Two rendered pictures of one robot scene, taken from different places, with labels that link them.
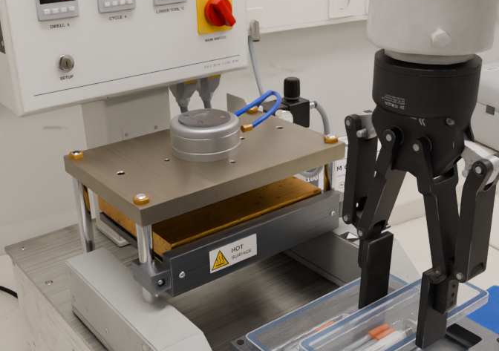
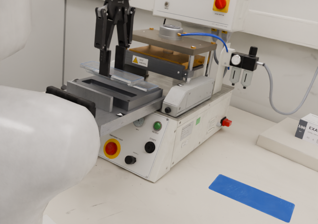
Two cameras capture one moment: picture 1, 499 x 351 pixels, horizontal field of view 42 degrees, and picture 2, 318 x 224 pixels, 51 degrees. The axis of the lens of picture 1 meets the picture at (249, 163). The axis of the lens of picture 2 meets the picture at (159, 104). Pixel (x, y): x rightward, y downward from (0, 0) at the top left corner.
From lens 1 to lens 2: 1.01 m
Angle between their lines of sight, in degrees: 61
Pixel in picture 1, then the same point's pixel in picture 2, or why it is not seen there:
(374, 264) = (117, 54)
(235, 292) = not seen: hidden behind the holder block
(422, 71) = not seen: outside the picture
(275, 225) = (155, 61)
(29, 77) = (157, 4)
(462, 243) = (96, 34)
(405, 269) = (175, 99)
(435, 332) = (103, 71)
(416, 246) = (305, 179)
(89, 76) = (172, 11)
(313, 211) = (170, 66)
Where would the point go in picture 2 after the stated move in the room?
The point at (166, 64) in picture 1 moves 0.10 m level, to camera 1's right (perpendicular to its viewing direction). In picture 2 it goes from (198, 16) to (211, 21)
